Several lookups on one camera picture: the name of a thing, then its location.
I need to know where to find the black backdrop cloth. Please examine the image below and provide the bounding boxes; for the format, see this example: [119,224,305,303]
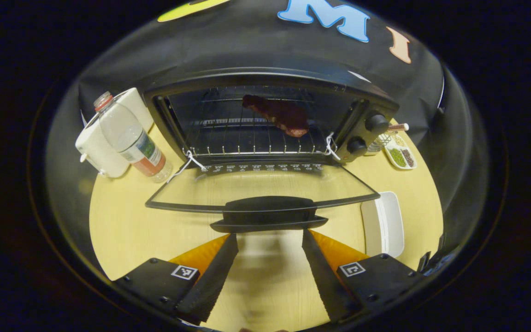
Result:
[44,0,478,222]

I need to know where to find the clear plastic water bottle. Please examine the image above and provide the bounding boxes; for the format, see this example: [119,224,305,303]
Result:
[93,91,173,184]

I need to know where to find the white rectangular tray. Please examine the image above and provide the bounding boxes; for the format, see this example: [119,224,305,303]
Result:
[361,191,405,258]

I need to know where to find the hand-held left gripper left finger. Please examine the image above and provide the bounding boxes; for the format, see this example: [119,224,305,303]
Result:
[113,233,239,325]

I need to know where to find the white toaster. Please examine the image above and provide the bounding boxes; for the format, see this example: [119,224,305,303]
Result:
[75,88,154,179]

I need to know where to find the white divided plate of beans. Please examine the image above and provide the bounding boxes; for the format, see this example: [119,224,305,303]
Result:
[384,135,418,171]

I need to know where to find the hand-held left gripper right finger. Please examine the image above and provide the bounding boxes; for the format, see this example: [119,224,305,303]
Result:
[301,229,426,324]

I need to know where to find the brown piece of meat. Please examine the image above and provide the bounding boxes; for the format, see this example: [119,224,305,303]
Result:
[242,95,310,138]

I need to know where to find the wire mesh basket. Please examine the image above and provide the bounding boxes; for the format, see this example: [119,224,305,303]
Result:
[367,130,393,153]

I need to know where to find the white string tie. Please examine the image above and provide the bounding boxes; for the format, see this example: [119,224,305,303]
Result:
[324,132,342,162]
[168,151,209,184]

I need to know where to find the black electric oven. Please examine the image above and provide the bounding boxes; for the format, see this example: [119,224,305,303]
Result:
[143,67,401,234]

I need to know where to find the metal oven rack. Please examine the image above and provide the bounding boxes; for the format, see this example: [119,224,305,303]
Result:
[183,85,336,158]

